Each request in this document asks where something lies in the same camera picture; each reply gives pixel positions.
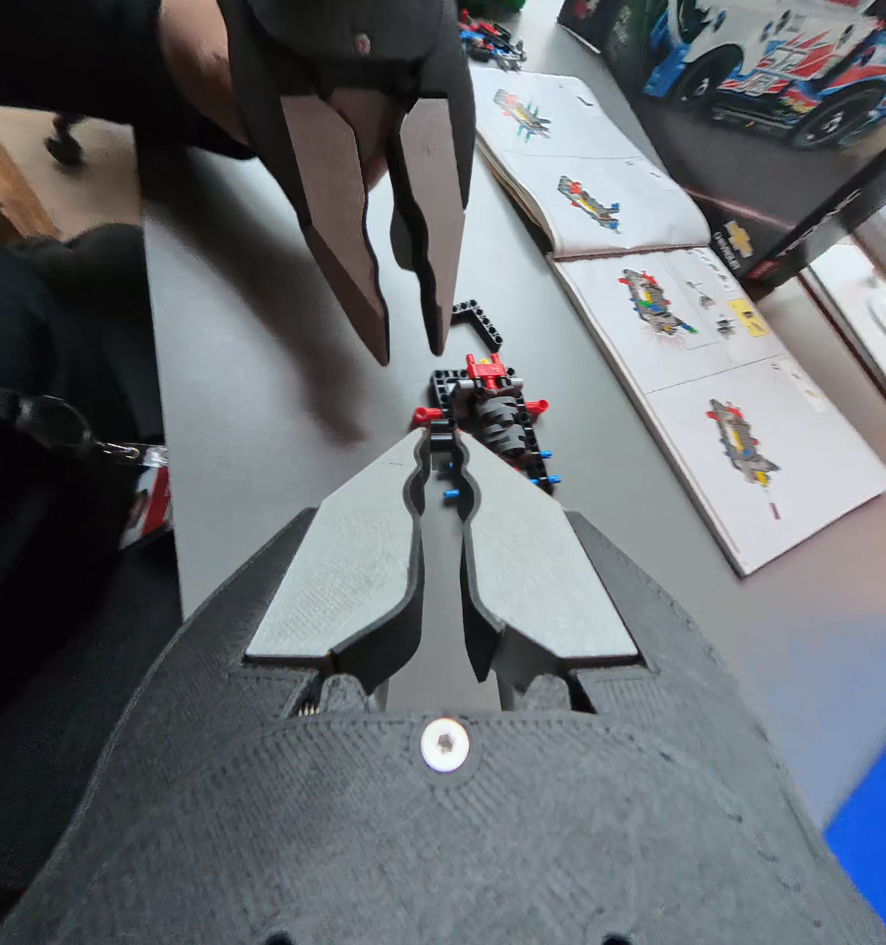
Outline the black lanyard with badge reel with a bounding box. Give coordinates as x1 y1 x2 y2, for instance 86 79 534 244
0 381 145 462

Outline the blue plastic storage bin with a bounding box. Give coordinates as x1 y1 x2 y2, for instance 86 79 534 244
823 707 886 945

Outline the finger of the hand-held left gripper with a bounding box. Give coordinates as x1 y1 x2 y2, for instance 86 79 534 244
280 95 392 366
387 99 466 357

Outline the black lego set box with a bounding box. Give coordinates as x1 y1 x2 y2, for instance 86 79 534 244
557 0 886 298

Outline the clear plastic badge holder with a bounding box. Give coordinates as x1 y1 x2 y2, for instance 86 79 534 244
117 443 174 549

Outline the black office chair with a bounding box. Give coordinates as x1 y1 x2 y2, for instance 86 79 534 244
43 113 88 168

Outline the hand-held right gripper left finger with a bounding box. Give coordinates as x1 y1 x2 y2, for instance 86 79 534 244
244 428 431 693

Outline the pile of lego pieces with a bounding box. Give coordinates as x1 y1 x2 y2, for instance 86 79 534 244
456 7 528 72

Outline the lego engine frame assembly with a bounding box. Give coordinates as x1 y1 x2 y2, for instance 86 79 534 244
411 352 563 504

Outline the lego instruction booklet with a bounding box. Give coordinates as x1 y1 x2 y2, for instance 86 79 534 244
471 66 886 577

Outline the person's left hand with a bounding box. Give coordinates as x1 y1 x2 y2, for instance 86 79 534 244
155 0 255 145

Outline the wooden table support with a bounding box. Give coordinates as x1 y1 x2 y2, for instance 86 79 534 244
0 103 62 245

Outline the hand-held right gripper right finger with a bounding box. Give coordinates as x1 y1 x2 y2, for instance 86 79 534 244
456 434 639 683

